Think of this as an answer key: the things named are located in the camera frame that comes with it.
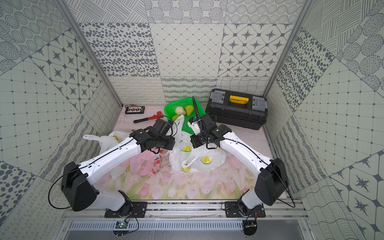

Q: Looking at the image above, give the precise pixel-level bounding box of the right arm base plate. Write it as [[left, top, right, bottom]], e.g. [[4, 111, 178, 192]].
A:
[[221, 201, 266, 218]]

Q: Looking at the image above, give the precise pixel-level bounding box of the black screw bit case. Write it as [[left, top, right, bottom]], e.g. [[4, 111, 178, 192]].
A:
[[125, 106, 145, 115]]

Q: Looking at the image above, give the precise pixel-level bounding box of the black toolbox yellow handle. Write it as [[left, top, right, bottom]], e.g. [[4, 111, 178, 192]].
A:
[[206, 89, 268, 130]]

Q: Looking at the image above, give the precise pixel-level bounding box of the lemon print plastic bag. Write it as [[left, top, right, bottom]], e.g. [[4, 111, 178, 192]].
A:
[[83, 131, 130, 180]]

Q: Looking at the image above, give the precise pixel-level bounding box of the green plastic basket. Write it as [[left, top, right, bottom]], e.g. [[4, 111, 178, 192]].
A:
[[164, 98, 206, 135]]

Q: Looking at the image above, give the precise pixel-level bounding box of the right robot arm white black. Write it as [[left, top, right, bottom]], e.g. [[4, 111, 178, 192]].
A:
[[188, 114, 289, 212]]

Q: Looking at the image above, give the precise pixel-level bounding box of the red pipe wrench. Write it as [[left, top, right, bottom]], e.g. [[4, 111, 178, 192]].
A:
[[133, 111, 163, 124]]

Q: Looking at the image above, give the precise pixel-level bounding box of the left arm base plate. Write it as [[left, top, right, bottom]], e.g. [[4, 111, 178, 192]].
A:
[[104, 202, 148, 218]]

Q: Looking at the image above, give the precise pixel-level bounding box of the green pear top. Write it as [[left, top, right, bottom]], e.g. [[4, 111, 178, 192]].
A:
[[185, 105, 195, 116]]

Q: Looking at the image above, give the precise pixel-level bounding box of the pink plastic bag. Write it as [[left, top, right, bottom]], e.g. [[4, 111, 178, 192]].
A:
[[129, 151, 161, 177]]

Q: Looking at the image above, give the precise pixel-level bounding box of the aluminium front rail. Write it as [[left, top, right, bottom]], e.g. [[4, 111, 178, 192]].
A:
[[61, 199, 310, 221]]

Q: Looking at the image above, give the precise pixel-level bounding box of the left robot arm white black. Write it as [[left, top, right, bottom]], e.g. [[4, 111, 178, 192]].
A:
[[61, 119, 175, 217]]

